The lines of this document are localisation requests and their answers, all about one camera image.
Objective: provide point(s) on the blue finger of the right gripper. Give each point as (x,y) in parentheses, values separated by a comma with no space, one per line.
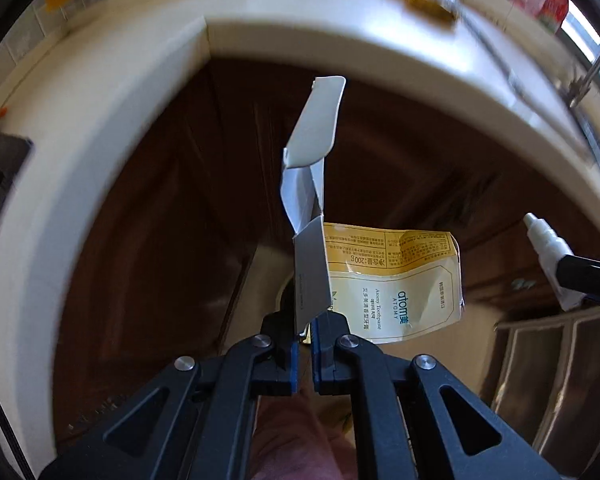
(580,275)

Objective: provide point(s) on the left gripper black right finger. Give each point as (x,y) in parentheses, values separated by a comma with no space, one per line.
(413,419)

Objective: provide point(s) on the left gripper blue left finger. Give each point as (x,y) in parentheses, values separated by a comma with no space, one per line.
(194,420)

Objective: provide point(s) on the small white plastic bottle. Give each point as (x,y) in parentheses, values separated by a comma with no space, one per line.
(550,249)

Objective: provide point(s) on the yellow toothpaste carton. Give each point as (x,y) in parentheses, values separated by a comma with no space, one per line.
(390,285)

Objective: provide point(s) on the steel appliance door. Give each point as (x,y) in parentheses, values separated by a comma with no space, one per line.
(544,381)

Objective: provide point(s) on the pink trousers legs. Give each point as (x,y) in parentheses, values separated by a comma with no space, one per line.
(290,442)

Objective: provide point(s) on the wooden cabinet door left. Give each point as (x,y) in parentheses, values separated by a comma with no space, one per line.
(159,271)

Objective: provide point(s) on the wooden cabinet door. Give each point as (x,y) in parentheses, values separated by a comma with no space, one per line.
(400,164)
(159,271)

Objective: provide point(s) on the wooden cabinet door right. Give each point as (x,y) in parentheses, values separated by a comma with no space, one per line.
(400,164)

